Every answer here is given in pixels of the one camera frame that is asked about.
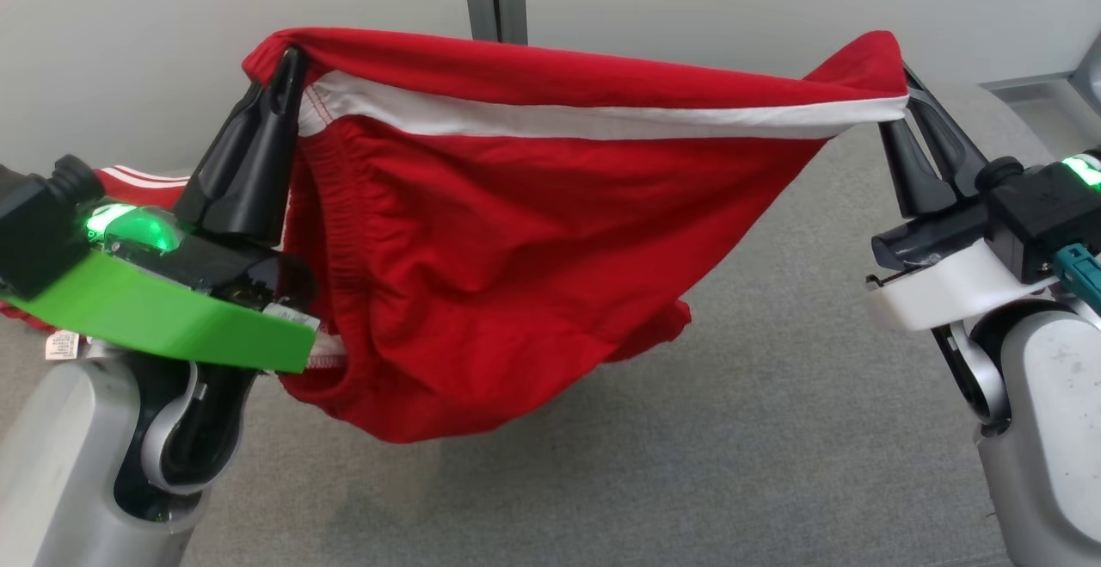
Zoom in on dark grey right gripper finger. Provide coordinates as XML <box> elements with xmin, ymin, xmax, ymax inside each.
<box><xmin>877</xmin><ymin>118</ymin><xmax>957</xmax><ymax>219</ymax></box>
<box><xmin>901</xmin><ymin>66</ymin><xmax>992</xmax><ymax>200</ymax></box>

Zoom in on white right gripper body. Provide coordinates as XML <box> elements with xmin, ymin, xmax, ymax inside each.
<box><xmin>864</xmin><ymin>204</ymin><xmax>1061</xmax><ymax>333</ymax></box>

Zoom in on grey partition frame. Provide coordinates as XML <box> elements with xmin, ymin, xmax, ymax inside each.
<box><xmin>979</xmin><ymin>32</ymin><xmax>1101</xmax><ymax>125</ymax></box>

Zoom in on red shorts with white stripe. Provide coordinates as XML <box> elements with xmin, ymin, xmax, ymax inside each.
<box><xmin>242</xmin><ymin>27</ymin><xmax>911</xmax><ymax>445</ymax></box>

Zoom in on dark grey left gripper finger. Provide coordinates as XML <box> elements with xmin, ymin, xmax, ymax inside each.
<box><xmin>244</xmin><ymin>46</ymin><xmax>311</xmax><ymax>242</ymax></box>
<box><xmin>175</xmin><ymin>82</ymin><xmax>273</xmax><ymax>238</ymax></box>

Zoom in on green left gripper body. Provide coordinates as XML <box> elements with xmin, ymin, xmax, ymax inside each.
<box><xmin>0</xmin><ymin>201</ymin><xmax>321</xmax><ymax>375</ymax></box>

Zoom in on red jersey with white trim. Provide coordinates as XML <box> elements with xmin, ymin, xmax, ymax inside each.
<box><xmin>0</xmin><ymin>164</ymin><xmax>194</xmax><ymax>363</ymax></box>

